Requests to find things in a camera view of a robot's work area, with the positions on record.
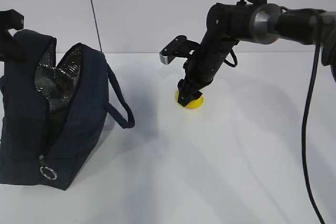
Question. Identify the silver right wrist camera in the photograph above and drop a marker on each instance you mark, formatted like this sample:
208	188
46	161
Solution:
179	47

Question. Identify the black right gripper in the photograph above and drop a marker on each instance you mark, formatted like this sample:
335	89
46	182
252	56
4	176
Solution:
203	63

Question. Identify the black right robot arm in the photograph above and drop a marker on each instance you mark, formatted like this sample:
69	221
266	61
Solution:
227	25

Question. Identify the dark blue lunch bag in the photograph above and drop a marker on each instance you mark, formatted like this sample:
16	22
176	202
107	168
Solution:
55	111

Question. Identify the yellow lemon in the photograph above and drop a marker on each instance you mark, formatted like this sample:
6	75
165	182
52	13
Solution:
193	104

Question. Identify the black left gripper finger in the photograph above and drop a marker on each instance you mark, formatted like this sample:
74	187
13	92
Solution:
10	48

